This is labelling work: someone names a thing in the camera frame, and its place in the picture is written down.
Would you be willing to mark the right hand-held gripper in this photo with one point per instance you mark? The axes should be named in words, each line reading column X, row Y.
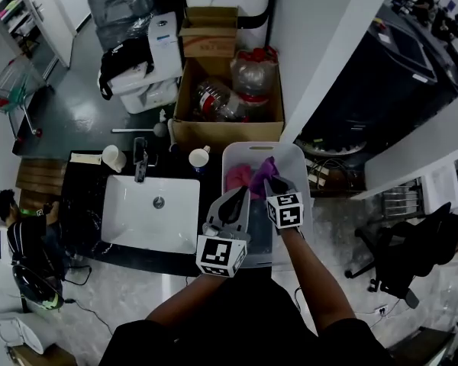
column 286, row 210

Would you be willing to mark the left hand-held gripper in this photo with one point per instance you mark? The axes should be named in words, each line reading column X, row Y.
column 221, row 254

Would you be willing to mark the purple cloth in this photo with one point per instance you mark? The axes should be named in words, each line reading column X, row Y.
column 263, row 174

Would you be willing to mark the translucent plastic bin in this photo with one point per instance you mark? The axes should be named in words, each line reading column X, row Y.
column 301, row 204

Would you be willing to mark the pink cloth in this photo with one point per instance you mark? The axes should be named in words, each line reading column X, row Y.
column 238, row 177

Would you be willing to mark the person's right forearm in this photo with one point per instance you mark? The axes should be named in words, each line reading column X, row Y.
column 317, row 280

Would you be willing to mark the person's left forearm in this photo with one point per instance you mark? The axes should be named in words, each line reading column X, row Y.
column 183, row 299

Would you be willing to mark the large cardboard box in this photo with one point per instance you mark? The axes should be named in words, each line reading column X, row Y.
column 225, row 133

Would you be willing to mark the small cardboard box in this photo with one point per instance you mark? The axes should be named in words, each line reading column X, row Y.
column 208, row 38

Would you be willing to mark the flat brown cardboard box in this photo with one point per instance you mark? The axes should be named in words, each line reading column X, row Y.
column 46, row 357

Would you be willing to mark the brown round tub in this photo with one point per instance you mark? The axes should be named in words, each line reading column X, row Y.
column 336, row 179

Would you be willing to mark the white cup blue print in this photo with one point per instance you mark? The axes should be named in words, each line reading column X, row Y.
column 198, row 158

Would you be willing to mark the white sink basin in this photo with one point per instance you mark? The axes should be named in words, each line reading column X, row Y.
column 137, row 219

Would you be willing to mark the white plastic tube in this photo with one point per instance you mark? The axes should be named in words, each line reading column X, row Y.
column 171, row 135

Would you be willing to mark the chrome faucet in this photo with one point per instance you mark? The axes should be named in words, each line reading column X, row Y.
column 140, row 158

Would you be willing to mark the clear bottle red label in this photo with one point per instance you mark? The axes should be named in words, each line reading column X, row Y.
column 217, row 99

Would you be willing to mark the toilet brush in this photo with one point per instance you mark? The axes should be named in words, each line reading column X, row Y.
column 160, row 130

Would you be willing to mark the clear bottle red cap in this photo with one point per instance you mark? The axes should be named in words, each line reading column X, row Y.
column 253, row 74

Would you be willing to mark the person's black shirt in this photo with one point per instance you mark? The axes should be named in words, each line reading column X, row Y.
column 244, row 334

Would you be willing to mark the small white object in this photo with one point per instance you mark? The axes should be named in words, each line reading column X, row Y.
column 162, row 116

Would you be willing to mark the white mug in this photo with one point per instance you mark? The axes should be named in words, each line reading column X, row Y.
column 112, row 156

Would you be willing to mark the black cabinet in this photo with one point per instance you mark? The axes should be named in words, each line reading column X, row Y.
column 381, row 90

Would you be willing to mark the black office chair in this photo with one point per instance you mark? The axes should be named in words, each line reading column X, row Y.
column 408, row 250

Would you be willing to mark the beige flat packet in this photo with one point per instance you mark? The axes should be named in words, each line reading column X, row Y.
column 86, row 158

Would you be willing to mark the white power strip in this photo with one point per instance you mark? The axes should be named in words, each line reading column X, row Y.
column 381, row 310

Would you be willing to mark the white tank toilet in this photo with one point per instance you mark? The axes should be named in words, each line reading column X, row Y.
column 164, row 40

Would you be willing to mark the black bag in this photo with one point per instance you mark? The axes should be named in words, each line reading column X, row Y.
column 126, row 55

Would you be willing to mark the wooden steps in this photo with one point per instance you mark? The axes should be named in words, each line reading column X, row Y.
column 42, row 177

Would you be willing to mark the green bottle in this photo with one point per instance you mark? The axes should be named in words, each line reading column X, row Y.
column 26, row 212

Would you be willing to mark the black helmet green trim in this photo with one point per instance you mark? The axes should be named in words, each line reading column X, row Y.
column 38, row 288

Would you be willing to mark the plastic-wrapped grey appliance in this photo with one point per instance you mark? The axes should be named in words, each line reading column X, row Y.
column 118, row 6

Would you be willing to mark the white door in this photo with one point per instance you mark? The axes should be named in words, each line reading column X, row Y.
column 49, row 13

